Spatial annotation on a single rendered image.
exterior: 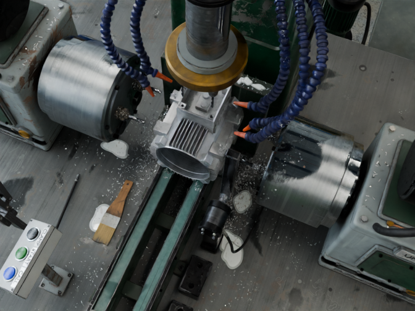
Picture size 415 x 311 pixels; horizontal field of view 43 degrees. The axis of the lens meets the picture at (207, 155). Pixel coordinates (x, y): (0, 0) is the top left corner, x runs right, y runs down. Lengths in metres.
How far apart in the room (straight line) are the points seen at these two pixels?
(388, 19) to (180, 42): 2.11
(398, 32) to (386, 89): 1.27
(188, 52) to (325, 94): 0.75
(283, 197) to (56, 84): 0.62
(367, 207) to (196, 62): 0.50
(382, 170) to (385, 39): 1.82
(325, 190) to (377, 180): 0.12
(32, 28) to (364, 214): 0.93
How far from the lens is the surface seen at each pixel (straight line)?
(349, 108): 1.77
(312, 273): 1.53
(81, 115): 1.37
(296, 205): 1.28
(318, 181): 1.24
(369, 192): 1.25
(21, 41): 1.43
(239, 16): 1.34
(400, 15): 3.17
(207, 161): 1.29
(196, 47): 1.08
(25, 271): 1.27
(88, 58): 1.37
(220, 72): 1.12
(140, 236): 1.41
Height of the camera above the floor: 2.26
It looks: 65 degrees down
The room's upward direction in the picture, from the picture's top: 4 degrees clockwise
